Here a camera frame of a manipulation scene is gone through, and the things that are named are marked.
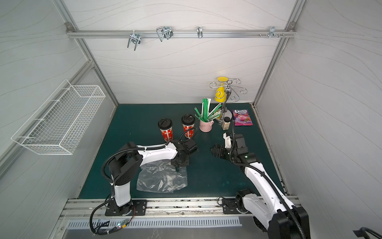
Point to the pink snack packet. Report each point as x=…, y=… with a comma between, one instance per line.
x=242, y=118

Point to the horizontal aluminium rail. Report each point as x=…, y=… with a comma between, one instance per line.
x=178, y=34

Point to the metal bracket hook right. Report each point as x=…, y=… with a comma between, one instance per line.
x=272, y=34

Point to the clear plastic carrier bag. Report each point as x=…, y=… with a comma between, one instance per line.
x=161, y=177

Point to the pink straw holder cup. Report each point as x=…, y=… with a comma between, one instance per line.
x=206, y=126

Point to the metal u-bolt hook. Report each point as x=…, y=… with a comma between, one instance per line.
x=134, y=40
x=164, y=32

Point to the metal u-bolt hook middle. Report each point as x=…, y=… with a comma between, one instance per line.
x=164, y=32

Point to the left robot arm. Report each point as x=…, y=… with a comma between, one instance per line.
x=122, y=166

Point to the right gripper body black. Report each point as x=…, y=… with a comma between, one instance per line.
x=220, y=152

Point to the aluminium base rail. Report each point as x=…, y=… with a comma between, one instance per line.
x=154, y=207

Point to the white wire basket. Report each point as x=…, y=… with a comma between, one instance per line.
x=59, y=124

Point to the small metal clip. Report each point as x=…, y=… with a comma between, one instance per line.
x=199, y=32

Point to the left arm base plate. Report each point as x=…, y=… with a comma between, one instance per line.
x=136, y=207

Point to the yellow hanging cup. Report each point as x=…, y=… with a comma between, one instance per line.
x=221, y=95

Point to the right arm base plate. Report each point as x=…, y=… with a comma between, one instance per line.
x=232, y=206

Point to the green straws bundle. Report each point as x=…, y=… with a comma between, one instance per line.
x=206, y=114

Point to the white slotted cable duct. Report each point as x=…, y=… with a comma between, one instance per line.
x=146, y=223

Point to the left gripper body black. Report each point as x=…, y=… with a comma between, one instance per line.
x=181, y=161

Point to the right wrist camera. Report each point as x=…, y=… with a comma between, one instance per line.
x=227, y=140

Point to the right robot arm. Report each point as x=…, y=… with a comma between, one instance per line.
x=272, y=211

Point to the metal u-bolt hook left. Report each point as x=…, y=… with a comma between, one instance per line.
x=134, y=40

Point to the red paper cup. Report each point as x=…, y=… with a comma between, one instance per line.
x=165, y=126
x=188, y=122

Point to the small brown bottle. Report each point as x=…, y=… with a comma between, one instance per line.
x=226, y=123

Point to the metal spiral cup stand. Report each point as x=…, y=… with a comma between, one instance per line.
x=233, y=91

